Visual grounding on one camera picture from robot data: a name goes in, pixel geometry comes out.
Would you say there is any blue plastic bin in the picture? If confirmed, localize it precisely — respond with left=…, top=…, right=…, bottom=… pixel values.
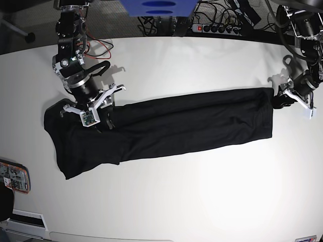
left=120, top=0, right=197, bottom=17

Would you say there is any white flat box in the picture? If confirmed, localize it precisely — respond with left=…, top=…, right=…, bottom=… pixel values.
left=6, top=209, right=48, bottom=239

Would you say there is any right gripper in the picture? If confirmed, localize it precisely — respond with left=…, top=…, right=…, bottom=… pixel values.
left=60, top=84, right=126, bottom=134

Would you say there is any office chair base leg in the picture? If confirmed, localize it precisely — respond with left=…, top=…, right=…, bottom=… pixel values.
left=1, top=16, right=35, bottom=43

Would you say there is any black T-shirt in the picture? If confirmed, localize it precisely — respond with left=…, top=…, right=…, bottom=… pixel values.
left=43, top=87, right=274, bottom=179

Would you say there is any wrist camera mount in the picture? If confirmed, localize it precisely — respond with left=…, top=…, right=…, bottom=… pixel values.
left=60, top=85, right=127, bottom=128
left=283, top=89, right=316, bottom=119

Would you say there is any white power strip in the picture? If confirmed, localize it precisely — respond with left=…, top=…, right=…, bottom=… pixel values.
left=191, top=24, right=242, bottom=36

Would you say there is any black chair seat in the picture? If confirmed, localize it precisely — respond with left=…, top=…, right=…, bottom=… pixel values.
left=0, top=183, right=15, bottom=221

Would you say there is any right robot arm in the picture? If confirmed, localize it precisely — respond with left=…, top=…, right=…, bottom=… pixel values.
left=52, top=1, right=125, bottom=130

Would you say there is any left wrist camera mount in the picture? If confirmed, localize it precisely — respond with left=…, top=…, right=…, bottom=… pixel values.
left=283, top=89, right=316, bottom=119

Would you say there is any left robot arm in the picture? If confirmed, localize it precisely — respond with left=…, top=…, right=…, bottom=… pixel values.
left=265, top=1, right=322, bottom=110

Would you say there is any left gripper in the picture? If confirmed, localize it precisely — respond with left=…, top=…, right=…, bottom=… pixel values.
left=272, top=73, right=318, bottom=109

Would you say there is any orange clear electronics case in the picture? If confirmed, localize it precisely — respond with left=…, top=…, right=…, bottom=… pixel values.
left=1, top=159, right=31, bottom=194

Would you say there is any black power adapter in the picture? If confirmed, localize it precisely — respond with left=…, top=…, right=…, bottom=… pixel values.
left=173, top=17, right=191, bottom=37

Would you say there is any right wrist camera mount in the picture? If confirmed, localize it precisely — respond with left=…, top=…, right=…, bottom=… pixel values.
left=60, top=85, right=127, bottom=128

